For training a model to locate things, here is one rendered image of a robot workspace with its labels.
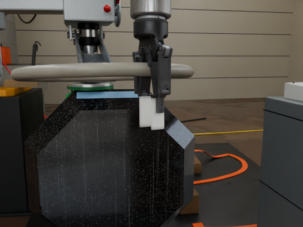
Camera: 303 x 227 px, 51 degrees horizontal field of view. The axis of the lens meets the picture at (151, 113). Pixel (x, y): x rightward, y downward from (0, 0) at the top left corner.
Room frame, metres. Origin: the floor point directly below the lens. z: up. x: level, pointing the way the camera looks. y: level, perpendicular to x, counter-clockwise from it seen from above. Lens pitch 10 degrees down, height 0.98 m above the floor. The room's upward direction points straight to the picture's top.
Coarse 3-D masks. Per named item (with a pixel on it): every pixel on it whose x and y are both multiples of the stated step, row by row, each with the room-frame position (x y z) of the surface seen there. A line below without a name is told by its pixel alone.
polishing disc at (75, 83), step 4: (68, 84) 1.46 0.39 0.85; (72, 84) 1.43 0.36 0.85; (76, 84) 1.42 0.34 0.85; (80, 84) 1.41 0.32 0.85; (84, 84) 1.41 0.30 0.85; (88, 84) 1.41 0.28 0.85; (92, 84) 1.41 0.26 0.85; (96, 84) 1.42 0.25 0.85; (100, 84) 1.43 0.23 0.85; (104, 84) 1.44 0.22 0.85; (108, 84) 1.46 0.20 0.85; (112, 84) 1.51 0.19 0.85
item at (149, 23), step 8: (136, 24) 0.68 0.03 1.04; (144, 24) 0.67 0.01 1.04; (152, 24) 0.67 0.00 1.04; (160, 24) 0.67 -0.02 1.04; (136, 32) 0.68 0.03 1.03; (144, 32) 0.67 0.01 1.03; (152, 32) 0.66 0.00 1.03; (160, 32) 0.67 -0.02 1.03; (144, 40) 0.70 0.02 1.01; (152, 40) 0.67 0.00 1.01; (160, 40) 0.67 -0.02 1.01; (144, 48) 0.70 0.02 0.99; (152, 48) 0.67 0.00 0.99; (144, 56) 0.70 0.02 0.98; (152, 56) 0.67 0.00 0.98
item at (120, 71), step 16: (48, 64) 0.67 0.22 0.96; (64, 64) 0.66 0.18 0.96; (80, 64) 0.65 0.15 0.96; (96, 64) 0.65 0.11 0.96; (112, 64) 0.65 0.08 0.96; (128, 64) 0.66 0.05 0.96; (144, 64) 0.68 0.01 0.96; (176, 64) 0.74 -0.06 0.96; (16, 80) 0.77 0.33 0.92; (32, 80) 0.92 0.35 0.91; (48, 80) 0.99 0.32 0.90; (64, 80) 1.04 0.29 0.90; (80, 80) 1.07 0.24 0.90; (96, 80) 1.10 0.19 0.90; (112, 80) 1.11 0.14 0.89; (128, 80) 1.11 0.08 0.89
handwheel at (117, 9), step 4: (116, 4) 1.71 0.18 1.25; (120, 4) 1.61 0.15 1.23; (116, 8) 1.65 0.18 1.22; (120, 8) 1.60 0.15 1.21; (116, 12) 1.65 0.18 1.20; (120, 12) 1.60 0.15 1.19; (116, 16) 1.66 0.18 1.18; (120, 16) 1.61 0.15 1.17; (116, 20) 1.67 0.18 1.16; (120, 20) 1.62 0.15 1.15; (116, 24) 1.65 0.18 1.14
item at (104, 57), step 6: (78, 36) 1.69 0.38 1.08; (96, 36) 1.66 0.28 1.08; (78, 42) 1.44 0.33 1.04; (102, 42) 1.47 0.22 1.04; (78, 48) 1.34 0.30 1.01; (102, 48) 1.41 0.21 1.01; (78, 54) 1.25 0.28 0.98; (84, 54) 1.42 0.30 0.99; (90, 54) 1.42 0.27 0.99; (96, 54) 1.43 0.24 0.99; (102, 54) 1.41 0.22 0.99; (108, 54) 1.28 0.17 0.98; (78, 60) 1.22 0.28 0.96; (84, 60) 1.33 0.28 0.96; (90, 60) 1.33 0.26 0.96; (96, 60) 1.34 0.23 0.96; (102, 60) 1.35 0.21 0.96; (108, 60) 1.22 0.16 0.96
